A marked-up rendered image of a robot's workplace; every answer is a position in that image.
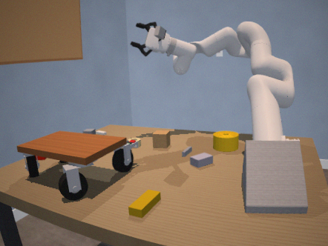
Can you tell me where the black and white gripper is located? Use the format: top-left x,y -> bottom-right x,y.
131,22 -> 171,56

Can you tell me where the yellow rectangular block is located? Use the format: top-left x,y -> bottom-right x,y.
128,190 -> 161,218

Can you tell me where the yellow short cylinder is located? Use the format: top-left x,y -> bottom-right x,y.
213,131 -> 239,152

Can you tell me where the roll of masking tape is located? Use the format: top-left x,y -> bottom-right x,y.
128,138 -> 141,147

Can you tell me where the wooden dolly with black caster wheels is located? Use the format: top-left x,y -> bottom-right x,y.
17,131 -> 138,201

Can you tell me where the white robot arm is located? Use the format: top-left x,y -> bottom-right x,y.
165,21 -> 300,141

